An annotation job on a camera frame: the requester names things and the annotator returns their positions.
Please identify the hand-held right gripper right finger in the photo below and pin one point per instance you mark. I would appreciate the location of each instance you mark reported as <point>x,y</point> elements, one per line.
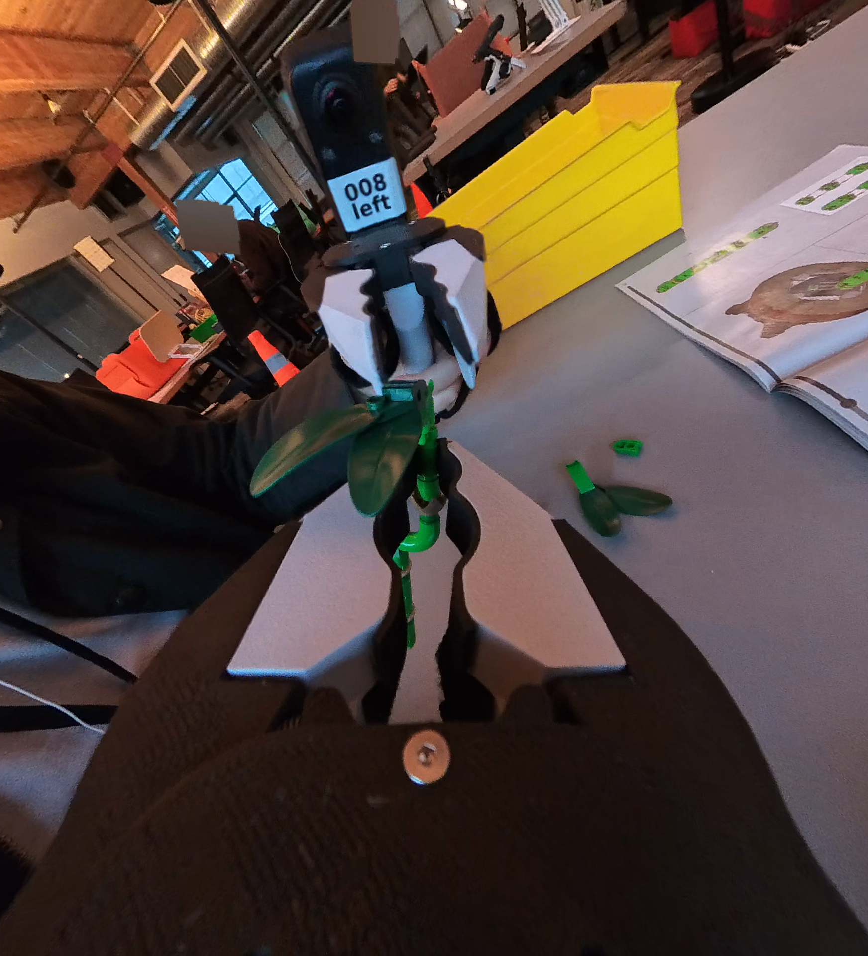
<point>538,597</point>

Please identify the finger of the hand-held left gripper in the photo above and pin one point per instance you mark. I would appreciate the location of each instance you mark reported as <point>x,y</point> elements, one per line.
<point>464,291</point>
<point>344,321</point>

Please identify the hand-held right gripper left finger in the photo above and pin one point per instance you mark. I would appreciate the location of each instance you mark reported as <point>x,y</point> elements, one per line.
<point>307,612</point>

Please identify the green toy bamboo stalk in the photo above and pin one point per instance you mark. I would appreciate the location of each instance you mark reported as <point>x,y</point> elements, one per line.
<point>428,534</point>

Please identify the dark green toy leaf pair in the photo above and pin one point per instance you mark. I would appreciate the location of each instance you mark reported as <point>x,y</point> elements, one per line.
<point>602,512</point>
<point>307,448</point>

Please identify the small green toy brick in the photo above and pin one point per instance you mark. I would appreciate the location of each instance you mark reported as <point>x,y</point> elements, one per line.
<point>627,447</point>

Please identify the person's left forearm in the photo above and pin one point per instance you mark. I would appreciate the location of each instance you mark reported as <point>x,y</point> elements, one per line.
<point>143,463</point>

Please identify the grey desk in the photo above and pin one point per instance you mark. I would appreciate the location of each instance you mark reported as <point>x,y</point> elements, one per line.
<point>740,597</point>

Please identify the person's left hand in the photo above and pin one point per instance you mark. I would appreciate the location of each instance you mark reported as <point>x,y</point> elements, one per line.
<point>445,385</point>

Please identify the orange traffic cone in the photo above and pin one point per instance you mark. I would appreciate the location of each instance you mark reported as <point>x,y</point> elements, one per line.
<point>273,362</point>

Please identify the brown chair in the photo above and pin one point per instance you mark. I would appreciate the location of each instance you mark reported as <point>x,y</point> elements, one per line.
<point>456,75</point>

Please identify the yellow plastic bin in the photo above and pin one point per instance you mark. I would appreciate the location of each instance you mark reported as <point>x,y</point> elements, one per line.
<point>576,209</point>

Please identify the white and black device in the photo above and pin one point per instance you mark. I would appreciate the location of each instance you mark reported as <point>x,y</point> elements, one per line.
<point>495,71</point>

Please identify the beige board on stand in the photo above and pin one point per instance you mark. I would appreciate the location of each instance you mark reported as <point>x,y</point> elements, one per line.
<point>159,334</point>

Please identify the grey background table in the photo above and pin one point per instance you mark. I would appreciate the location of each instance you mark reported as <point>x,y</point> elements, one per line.
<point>553,52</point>

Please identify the black pole stand base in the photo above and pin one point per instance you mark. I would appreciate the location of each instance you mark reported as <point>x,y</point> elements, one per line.
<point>732,89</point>

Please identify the red storage bin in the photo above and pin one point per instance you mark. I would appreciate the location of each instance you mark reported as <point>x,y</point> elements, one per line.
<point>703,34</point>
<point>777,19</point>

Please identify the open instruction booklet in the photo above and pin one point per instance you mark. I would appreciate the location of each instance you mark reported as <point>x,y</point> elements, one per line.
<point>815,358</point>

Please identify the silver ventilation duct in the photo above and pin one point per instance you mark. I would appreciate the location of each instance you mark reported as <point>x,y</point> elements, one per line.
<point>255,30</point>

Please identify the white wall vent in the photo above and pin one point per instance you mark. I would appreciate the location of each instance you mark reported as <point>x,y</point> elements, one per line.
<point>178,75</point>

